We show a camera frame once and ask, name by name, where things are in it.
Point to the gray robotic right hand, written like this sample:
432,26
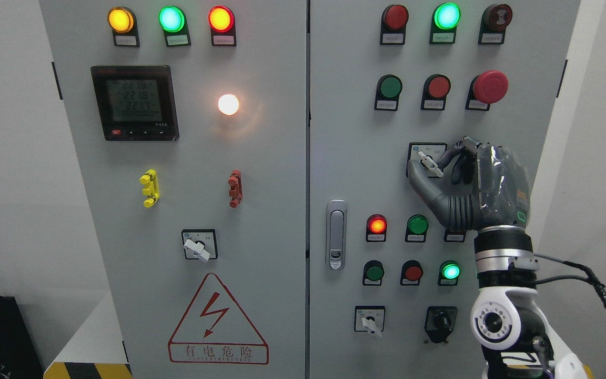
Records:
500,194

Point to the gray rotary switch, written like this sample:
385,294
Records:
370,319
427,155

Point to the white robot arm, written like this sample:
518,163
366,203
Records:
517,340

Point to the green indicator middle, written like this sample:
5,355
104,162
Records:
416,229

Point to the lit green indicator lower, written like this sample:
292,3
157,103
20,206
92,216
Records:
449,272

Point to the red emergency stop button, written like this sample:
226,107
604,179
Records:
485,89

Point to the red push button upper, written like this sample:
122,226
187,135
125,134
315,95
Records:
435,91

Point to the red push button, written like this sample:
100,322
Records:
435,91
411,273

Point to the red push button lower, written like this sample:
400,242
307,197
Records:
411,273

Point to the lit red indicator middle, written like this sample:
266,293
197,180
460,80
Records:
376,228

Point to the green push button upper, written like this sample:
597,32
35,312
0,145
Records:
387,94

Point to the green push button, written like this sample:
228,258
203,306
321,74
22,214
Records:
373,273
387,94

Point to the green push button lower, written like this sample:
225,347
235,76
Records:
373,273

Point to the red buzzer alarm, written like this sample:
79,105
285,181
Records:
494,23

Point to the green indicator light top right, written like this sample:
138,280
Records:
444,22

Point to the green indicator light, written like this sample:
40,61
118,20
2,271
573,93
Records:
444,22
174,26

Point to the dark red indicator top right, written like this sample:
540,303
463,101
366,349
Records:
393,25

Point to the gray electrical cabinet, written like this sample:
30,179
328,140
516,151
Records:
306,133

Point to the white glowing lamp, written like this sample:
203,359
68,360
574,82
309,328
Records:
228,104

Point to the red electric warning sticker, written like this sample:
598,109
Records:
215,329

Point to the red indicator light top left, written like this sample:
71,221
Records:
222,26

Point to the green indicator light top left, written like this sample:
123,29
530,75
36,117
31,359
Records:
174,26

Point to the black digital power meter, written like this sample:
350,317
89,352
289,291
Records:
136,102

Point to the yellow indicator light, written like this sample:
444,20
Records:
124,27

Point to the black selector knob switch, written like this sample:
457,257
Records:
440,322

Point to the silver door handle lock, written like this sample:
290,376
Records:
336,216

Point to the gray rotary switch left door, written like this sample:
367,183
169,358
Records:
199,245

